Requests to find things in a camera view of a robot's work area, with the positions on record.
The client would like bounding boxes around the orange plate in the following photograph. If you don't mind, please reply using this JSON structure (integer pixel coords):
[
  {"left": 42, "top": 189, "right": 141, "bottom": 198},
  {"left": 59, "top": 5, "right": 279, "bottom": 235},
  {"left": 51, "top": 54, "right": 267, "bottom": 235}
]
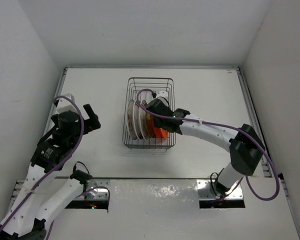
[
  {"left": 157, "top": 128, "right": 169, "bottom": 139},
  {"left": 151, "top": 118, "right": 163, "bottom": 138}
]

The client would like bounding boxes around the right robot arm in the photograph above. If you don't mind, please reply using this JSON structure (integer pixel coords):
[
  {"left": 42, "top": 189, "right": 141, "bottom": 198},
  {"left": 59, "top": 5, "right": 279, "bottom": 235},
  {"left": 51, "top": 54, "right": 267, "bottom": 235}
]
[{"left": 145, "top": 99, "right": 264, "bottom": 197}]

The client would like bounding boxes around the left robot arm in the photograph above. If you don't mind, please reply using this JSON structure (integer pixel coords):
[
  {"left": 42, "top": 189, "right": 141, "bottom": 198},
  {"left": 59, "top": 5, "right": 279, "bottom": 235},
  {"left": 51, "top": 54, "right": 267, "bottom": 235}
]
[{"left": 0, "top": 104, "right": 101, "bottom": 240}]

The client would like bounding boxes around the white plate dark rim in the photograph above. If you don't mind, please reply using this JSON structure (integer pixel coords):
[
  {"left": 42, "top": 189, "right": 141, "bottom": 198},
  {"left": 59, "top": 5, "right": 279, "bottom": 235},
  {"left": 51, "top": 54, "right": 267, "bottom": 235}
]
[{"left": 138, "top": 106, "right": 149, "bottom": 140}]

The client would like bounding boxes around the yellow brown plate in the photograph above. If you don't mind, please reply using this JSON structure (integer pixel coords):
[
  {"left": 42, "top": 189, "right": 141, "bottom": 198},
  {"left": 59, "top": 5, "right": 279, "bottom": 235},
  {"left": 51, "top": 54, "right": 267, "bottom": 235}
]
[{"left": 145, "top": 113, "right": 156, "bottom": 138}]

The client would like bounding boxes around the white plate green rim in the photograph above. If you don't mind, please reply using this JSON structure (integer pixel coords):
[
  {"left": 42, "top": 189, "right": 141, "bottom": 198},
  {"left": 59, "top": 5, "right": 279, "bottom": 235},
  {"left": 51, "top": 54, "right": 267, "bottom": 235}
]
[{"left": 132, "top": 102, "right": 143, "bottom": 140}]

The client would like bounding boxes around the white patterned plate leftmost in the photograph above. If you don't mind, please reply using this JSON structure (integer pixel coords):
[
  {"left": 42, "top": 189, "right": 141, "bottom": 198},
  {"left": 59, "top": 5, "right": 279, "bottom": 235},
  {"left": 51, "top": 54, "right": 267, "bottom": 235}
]
[{"left": 126, "top": 99, "right": 137, "bottom": 140}]

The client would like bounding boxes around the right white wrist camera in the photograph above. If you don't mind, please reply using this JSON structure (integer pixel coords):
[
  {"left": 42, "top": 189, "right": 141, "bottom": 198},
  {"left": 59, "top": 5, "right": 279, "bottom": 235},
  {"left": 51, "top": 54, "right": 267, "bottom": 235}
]
[{"left": 152, "top": 90, "right": 169, "bottom": 100}]

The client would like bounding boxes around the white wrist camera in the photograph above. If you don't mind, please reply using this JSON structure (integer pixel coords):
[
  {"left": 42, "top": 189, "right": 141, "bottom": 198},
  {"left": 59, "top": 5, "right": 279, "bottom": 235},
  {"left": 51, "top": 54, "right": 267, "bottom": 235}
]
[
  {"left": 54, "top": 98, "right": 78, "bottom": 114},
  {"left": 152, "top": 90, "right": 169, "bottom": 100}
]

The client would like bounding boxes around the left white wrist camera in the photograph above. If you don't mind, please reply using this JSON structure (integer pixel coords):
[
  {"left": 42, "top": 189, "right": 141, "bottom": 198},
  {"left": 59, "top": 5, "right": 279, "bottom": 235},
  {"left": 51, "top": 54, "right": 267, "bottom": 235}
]
[{"left": 54, "top": 98, "right": 78, "bottom": 114}]

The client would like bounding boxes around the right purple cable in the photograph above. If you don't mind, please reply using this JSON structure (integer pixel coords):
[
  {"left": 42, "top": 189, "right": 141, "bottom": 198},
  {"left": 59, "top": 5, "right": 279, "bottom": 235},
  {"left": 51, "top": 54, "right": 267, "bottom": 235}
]
[{"left": 136, "top": 88, "right": 281, "bottom": 201}]

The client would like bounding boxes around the purple cable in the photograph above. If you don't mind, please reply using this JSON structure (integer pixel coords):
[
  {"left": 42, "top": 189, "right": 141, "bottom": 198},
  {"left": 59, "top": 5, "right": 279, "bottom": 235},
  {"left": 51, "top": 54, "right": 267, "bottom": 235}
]
[
  {"left": 136, "top": 88, "right": 281, "bottom": 201},
  {"left": 0, "top": 95, "right": 111, "bottom": 240}
]

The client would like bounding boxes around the metal wire dish rack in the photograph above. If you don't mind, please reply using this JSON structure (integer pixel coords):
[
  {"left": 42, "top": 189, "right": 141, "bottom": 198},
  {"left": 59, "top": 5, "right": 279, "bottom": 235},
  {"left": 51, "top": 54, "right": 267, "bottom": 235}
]
[{"left": 122, "top": 77, "right": 176, "bottom": 150}]

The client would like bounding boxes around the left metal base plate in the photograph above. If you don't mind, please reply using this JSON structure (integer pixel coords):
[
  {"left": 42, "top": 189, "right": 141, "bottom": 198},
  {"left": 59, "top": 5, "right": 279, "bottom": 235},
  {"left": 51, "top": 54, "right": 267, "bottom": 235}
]
[{"left": 80, "top": 179, "right": 110, "bottom": 201}]

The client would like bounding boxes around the metal base plate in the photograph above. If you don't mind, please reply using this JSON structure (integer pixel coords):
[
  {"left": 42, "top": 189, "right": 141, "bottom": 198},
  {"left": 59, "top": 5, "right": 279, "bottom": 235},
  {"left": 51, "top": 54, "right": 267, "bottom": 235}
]
[
  {"left": 80, "top": 179, "right": 110, "bottom": 201},
  {"left": 196, "top": 179, "right": 244, "bottom": 201}
]

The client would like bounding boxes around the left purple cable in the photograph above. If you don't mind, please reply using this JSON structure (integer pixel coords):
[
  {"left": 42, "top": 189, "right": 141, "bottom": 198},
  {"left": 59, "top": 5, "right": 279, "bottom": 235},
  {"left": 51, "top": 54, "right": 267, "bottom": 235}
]
[{"left": 0, "top": 95, "right": 111, "bottom": 240}]

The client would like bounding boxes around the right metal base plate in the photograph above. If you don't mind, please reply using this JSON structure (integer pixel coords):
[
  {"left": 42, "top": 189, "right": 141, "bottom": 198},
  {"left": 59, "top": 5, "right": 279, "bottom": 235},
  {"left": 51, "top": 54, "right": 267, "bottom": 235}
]
[{"left": 196, "top": 179, "right": 244, "bottom": 201}]

